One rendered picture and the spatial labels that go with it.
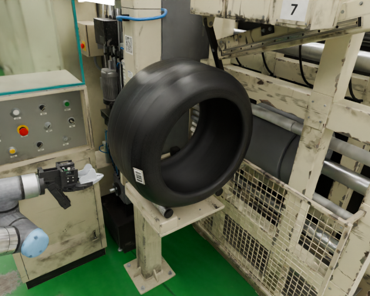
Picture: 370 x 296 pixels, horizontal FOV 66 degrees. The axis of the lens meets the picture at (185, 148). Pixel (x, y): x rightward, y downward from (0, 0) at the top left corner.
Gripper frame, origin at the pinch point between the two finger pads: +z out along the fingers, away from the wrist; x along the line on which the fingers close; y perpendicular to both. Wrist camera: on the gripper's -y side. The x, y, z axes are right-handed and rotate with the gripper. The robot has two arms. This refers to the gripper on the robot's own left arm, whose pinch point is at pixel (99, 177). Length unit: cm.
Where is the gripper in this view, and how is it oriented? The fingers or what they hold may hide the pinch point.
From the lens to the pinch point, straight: 108.4
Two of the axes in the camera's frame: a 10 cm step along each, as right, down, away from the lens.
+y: 1.4, -9.0, -4.1
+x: -5.7, -4.1, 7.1
